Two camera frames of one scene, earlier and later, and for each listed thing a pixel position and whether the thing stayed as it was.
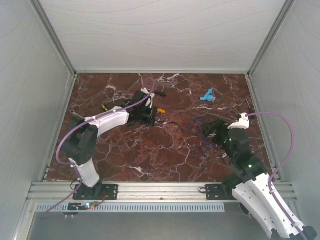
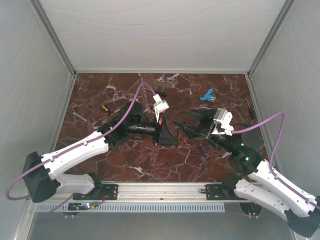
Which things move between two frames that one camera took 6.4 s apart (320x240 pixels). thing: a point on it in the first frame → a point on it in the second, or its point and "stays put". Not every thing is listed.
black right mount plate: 220,192 stays put
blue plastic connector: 209,96 stays put
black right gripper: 220,126 → 197,132
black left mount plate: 101,191 stays put
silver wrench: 76,114 stays put
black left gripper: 148,121 → 166,137
